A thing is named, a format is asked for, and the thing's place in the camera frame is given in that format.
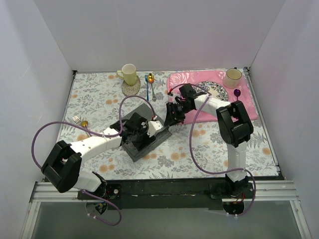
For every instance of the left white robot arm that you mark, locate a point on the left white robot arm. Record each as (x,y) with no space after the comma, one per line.
(63,165)

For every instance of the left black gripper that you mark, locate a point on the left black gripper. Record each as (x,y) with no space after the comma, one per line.
(151,139)

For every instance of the floral tablecloth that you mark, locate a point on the floral tablecloth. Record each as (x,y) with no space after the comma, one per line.
(95,97)

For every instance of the pink floral placemat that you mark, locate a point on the pink floral placemat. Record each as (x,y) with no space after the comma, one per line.
(217,76)

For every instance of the gold spoon purple handle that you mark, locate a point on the gold spoon purple handle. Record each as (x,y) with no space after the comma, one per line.
(84,124)

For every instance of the cream mug dark rim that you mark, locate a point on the cream mug dark rim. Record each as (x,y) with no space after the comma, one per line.
(232,78)

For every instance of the yellow-green mug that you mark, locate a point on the yellow-green mug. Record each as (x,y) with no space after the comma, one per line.
(128,73)

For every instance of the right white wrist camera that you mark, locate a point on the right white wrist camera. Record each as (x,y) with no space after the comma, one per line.
(173,94)

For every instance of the grey cloth napkin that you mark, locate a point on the grey cloth napkin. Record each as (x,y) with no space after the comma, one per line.
(152,143)

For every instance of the round woven coaster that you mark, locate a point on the round woven coaster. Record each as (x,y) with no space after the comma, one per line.
(130,90)

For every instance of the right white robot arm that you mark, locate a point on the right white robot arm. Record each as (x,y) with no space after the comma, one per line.
(235,128)

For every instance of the gold bowl spoon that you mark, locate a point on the gold bowl spoon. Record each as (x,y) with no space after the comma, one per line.
(151,81)

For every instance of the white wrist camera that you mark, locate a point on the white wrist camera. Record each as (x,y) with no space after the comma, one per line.
(173,94)
(154,126)

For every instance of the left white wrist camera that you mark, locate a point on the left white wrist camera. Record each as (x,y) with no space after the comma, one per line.
(154,126)

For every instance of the blue floral plate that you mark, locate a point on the blue floral plate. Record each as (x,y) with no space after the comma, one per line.
(215,89)

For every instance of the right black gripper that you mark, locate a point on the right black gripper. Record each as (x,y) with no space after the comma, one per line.
(175,112)

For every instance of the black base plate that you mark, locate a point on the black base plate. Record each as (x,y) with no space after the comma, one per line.
(206,193)

